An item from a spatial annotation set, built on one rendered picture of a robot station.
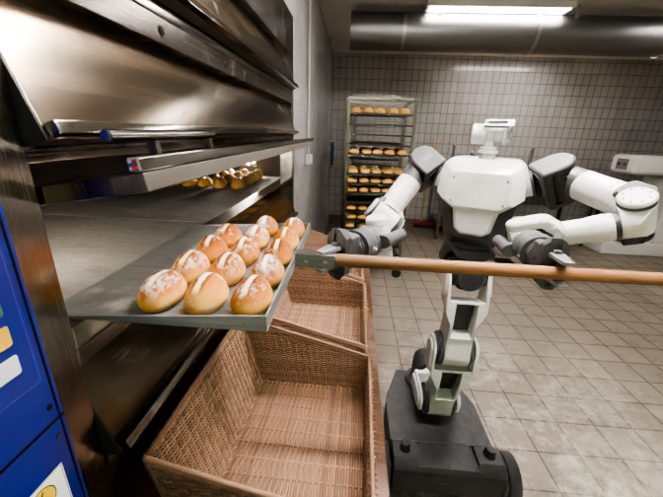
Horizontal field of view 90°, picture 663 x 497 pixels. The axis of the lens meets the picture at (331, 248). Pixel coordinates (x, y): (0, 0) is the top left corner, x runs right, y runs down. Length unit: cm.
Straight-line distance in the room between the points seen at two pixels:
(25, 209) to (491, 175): 112
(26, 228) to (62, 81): 21
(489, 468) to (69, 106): 173
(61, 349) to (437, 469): 142
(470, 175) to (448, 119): 469
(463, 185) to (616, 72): 577
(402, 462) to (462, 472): 24
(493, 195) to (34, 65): 112
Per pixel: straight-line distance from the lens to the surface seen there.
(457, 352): 149
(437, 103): 585
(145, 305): 61
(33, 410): 59
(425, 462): 168
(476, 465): 174
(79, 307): 70
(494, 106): 609
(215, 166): 68
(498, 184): 121
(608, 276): 93
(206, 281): 58
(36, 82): 59
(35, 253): 58
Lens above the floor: 147
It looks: 19 degrees down
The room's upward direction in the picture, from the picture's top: 2 degrees clockwise
